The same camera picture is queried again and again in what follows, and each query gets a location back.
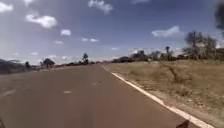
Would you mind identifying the lone distant tree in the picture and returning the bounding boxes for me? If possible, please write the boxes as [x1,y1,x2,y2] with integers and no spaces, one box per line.
[81,52,90,65]

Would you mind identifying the distant low bushes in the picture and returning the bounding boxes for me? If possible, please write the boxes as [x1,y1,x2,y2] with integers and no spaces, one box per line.
[110,45,184,64]

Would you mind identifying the grey asphalt road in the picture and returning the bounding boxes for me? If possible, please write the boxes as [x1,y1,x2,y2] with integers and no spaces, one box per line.
[0,63,201,128]

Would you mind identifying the white painted edge line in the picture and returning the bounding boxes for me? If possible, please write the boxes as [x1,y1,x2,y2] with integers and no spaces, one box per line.
[101,65,216,128]

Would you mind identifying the dry grass verge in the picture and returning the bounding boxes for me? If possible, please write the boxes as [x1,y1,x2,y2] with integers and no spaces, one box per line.
[102,59,224,128]

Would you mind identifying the group of bare trees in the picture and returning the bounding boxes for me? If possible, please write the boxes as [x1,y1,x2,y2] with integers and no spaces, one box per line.
[181,30,224,62]

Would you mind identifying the row of distant trees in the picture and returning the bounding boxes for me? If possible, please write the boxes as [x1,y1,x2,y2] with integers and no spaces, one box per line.
[0,57,101,75]

